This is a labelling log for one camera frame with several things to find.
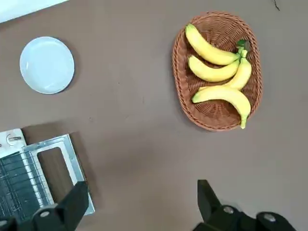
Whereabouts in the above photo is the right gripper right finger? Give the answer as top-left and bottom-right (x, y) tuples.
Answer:
(193, 179), (298, 231)

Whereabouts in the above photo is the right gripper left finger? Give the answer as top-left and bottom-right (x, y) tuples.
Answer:
(0, 180), (90, 231)

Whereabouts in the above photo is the white toaster oven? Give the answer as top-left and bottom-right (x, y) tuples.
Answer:
(0, 128), (95, 221)

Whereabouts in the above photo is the brown wicker basket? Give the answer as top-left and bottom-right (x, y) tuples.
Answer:
(171, 12), (263, 132)

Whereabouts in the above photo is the single yellow banana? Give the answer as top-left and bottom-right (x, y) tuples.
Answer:
(191, 85), (252, 129)

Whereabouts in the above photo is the yellow banana in bunch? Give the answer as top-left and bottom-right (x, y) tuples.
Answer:
(185, 23), (242, 66)
(188, 55), (241, 83)
(199, 56), (253, 91)

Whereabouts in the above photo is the pale grey plate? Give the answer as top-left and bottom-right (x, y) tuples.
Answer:
(19, 36), (76, 95)

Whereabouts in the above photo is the white side table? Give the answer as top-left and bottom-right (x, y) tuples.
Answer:
(0, 0), (70, 24)

